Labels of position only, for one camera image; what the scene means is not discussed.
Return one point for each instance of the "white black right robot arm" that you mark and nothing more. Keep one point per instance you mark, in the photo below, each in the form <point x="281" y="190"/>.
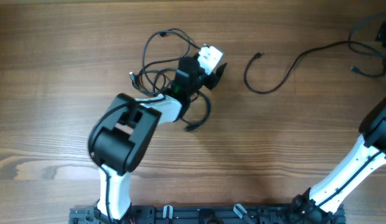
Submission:
<point x="320" y="202"/>

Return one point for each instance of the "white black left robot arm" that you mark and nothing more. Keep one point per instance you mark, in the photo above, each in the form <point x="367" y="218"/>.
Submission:
<point x="120" y="138"/>

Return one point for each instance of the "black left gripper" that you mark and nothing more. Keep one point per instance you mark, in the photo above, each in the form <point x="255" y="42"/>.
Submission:
<point x="215" y="77"/>

